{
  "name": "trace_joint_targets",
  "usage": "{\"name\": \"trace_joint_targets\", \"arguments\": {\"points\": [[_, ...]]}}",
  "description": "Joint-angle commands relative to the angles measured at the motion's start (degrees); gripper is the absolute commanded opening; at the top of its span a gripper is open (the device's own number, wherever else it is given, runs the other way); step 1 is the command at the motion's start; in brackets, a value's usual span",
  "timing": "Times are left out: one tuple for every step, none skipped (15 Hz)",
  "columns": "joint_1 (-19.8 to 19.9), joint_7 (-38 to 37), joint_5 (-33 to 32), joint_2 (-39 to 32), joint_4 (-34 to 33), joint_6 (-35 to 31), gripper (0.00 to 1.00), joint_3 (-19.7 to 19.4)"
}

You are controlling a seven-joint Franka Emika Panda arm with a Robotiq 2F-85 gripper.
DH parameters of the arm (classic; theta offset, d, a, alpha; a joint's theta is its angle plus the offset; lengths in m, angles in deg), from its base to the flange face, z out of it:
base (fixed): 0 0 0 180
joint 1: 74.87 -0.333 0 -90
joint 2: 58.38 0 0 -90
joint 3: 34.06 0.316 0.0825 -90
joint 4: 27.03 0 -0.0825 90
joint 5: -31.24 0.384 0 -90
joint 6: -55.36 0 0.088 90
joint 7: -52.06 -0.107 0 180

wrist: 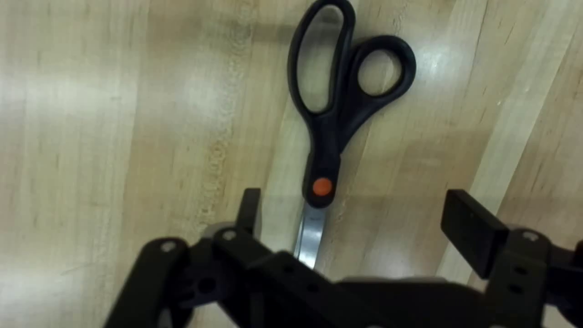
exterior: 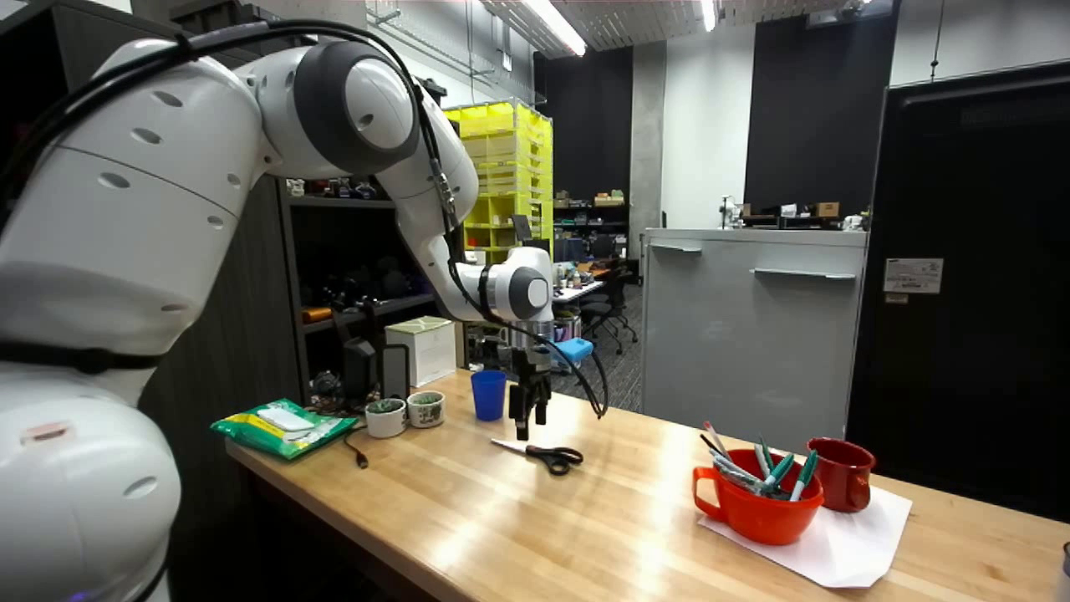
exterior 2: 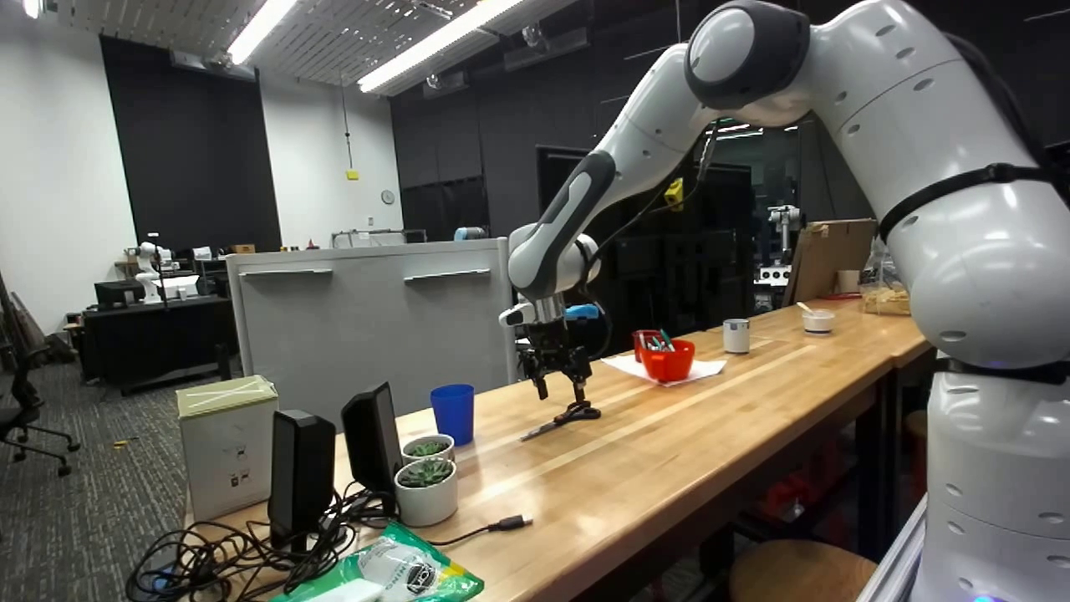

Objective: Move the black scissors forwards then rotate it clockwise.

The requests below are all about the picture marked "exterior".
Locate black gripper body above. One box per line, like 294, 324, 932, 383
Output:
498, 335, 557, 393

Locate black handled scissors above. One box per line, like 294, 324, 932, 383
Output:
487, 435, 586, 478

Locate blue plastic cup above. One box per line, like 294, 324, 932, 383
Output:
466, 365, 510, 426

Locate white pot with plant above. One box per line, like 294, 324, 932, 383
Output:
359, 395, 407, 443
405, 387, 448, 433

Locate white cardboard box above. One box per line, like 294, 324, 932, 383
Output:
382, 315, 462, 395

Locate black office chair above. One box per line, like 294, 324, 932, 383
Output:
580, 260, 646, 358

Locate black desktop speaker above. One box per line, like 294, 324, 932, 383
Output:
342, 337, 382, 413
382, 340, 415, 402

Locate grey marker pen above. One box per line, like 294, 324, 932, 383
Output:
696, 429, 766, 496

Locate yellow shelving rack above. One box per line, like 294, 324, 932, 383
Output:
444, 101, 557, 264

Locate grey partition cabinet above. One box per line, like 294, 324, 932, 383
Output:
638, 229, 869, 454

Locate green wipes packet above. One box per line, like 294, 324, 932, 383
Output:
210, 395, 359, 462

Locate red bowl with markers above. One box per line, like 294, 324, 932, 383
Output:
689, 446, 830, 548

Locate teal marker pen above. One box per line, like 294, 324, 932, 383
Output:
785, 450, 821, 506
757, 450, 800, 500

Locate black storage shelf unit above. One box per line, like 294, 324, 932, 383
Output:
135, 177, 470, 602

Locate dark red mug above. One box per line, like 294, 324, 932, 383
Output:
805, 435, 878, 514

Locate white paper sheet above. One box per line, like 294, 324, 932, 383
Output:
696, 478, 916, 591

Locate white cabinet label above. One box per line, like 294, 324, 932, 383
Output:
883, 253, 945, 299

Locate tall black cabinet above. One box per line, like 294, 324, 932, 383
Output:
845, 62, 1070, 524

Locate black wall panel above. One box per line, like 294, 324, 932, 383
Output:
741, 9, 900, 220

